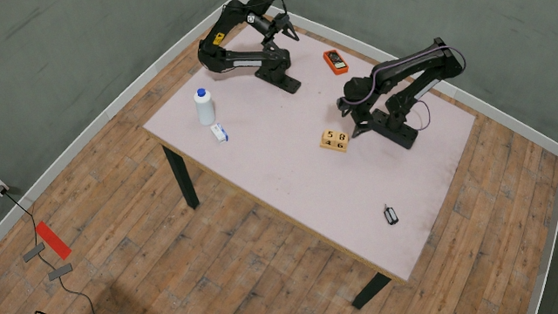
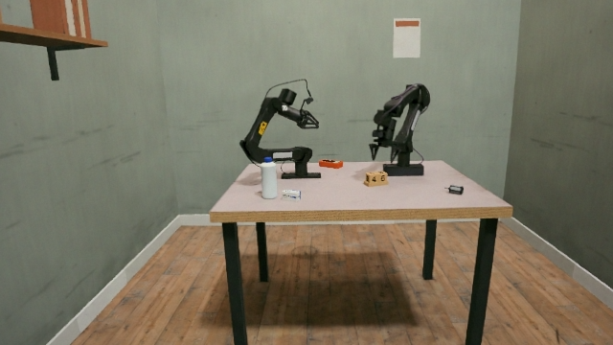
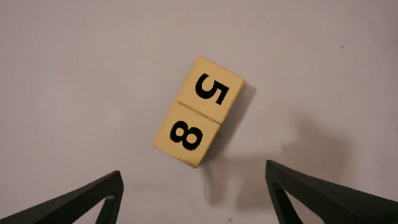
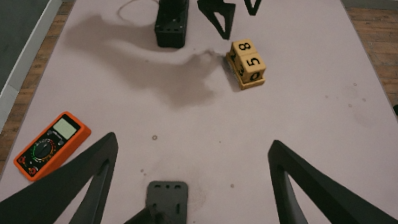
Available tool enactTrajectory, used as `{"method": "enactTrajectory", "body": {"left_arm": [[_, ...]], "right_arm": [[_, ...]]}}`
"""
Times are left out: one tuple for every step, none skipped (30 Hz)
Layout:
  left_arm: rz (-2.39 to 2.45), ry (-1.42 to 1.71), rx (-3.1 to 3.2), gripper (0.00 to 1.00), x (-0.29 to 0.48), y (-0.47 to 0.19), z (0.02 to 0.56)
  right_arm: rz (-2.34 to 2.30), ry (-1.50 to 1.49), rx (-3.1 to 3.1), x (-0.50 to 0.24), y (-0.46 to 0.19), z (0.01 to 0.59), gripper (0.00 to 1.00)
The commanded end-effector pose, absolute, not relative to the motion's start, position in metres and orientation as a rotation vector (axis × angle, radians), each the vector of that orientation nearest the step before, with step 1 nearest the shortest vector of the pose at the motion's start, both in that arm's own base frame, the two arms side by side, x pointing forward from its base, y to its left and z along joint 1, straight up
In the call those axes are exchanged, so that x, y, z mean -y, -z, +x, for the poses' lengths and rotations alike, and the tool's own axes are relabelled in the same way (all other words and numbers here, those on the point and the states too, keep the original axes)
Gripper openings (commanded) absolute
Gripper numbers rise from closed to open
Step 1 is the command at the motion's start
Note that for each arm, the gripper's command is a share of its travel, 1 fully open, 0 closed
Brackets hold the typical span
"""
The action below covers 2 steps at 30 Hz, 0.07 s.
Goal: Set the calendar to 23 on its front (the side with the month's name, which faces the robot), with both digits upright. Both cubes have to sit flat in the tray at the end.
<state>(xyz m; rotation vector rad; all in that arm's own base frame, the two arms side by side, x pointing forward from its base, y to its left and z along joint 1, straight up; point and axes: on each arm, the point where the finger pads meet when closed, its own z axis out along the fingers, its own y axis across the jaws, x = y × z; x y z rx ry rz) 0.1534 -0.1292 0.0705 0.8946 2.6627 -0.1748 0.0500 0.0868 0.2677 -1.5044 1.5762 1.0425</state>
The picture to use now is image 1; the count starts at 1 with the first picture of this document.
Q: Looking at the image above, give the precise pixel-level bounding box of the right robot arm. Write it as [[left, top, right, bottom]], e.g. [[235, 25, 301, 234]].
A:
[[198, 0, 302, 93]]

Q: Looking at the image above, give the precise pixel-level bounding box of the orange digital multimeter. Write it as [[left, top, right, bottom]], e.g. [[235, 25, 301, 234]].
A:
[[323, 50, 349, 75]]

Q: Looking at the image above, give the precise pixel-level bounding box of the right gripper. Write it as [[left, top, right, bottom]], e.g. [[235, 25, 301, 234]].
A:
[[254, 12, 300, 58]]

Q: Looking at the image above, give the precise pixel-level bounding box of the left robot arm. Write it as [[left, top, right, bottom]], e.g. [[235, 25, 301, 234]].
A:
[[344, 38, 462, 145]]

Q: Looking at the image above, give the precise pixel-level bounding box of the white bottle with blue cap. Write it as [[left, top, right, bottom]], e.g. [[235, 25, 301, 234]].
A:
[[194, 88, 215, 126]]

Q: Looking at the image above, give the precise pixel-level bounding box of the blue and white small box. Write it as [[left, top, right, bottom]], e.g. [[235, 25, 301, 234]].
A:
[[210, 123, 228, 145]]

